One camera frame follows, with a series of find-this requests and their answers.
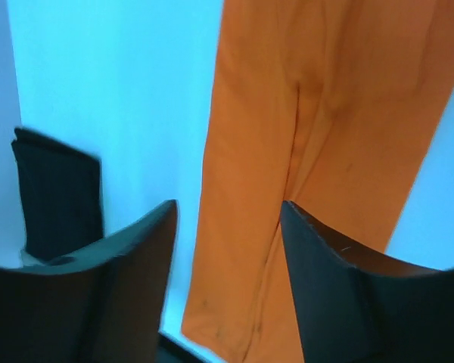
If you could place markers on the folded black t-shirt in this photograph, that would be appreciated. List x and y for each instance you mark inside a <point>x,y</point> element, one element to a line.
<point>60,192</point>

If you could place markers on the orange t-shirt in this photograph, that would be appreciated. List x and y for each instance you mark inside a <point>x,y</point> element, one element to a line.
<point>330,104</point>

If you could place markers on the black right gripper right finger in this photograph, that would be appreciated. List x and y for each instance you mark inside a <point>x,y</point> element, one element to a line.
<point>354,304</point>

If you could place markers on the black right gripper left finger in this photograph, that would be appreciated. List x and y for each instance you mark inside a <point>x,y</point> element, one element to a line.
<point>101,303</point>

